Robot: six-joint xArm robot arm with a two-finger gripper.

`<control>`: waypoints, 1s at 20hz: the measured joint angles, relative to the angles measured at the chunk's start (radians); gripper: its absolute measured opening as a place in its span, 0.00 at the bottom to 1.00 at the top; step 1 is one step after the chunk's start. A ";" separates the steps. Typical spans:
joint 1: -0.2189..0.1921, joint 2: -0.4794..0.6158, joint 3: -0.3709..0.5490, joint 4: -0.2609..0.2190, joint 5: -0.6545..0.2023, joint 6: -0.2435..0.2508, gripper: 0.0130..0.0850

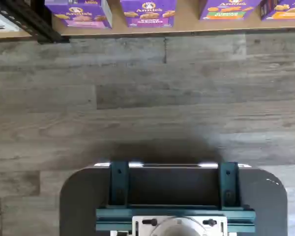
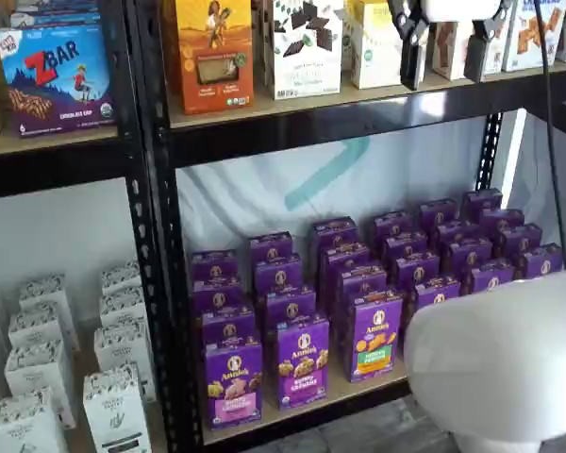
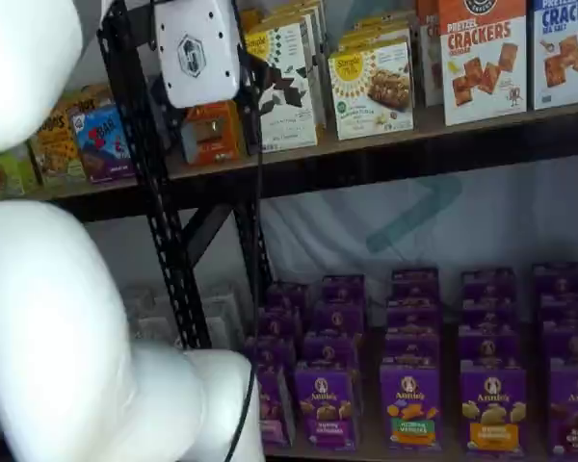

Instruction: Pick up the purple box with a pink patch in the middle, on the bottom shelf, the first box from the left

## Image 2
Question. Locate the purple Annie's box pink patch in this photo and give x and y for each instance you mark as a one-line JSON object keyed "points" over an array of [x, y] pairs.
{"points": [[233, 382], [214, 266], [226, 325], [217, 297]]}

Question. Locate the blue Z Bar box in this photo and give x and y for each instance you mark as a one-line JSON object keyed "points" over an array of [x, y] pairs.
{"points": [[56, 16], [56, 80]]}

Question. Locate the Simple Mills sweet thins box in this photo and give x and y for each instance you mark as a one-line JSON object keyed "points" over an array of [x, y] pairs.
{"points": [[306, 61]]}

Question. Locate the white backdrop sheet teal mark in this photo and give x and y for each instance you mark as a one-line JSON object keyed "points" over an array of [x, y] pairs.
{"points": [[245, 198]]}

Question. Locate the pretzel crackers sea salt box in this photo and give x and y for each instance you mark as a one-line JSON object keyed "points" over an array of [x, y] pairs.
{"points": [[530, 38]]}

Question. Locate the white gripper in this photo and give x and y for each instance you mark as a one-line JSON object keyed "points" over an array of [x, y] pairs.
{"points": [[460, 9]]}

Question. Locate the purple Annie's box yellow patch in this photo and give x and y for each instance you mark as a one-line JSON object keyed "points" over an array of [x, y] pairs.
{"points": [[436, 295], [391, 224], [417, 269], [405, 243]]}

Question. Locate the purple Annie's box green patch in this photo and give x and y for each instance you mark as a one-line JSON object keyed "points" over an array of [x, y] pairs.
{"points": [[375, 340], [344, 257], [335, 231], [361, 280]]}

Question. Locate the orange Revival snack box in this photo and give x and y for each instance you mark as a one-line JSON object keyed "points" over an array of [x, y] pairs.
{"points": [[214, 56]]}

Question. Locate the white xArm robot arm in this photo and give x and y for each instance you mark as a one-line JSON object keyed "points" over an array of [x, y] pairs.
{"points": [[500, 354]]}

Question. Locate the purple Annie's bunny grahams box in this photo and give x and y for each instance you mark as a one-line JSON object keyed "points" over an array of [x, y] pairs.
{"points": [[278, 276], [270, 247], [290, 307], [302, 363]]}

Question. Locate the black metal shelf rack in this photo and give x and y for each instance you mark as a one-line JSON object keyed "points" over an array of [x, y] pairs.
{"points": [[311, 127], [52, 170]]}

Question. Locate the Simple Mills bar box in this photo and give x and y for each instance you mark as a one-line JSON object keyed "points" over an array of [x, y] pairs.
{"points": [[375, 52]]}

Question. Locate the pretzel crackers cheddar box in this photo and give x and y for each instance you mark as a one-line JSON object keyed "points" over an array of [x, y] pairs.
{"points": [[445, 47]]}

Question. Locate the purple Annie's chocolate bunnies box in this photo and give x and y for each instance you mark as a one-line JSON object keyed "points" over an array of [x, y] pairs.
{"points": [[457, 231], [469, 252], [437, 212], [490, 278]]}

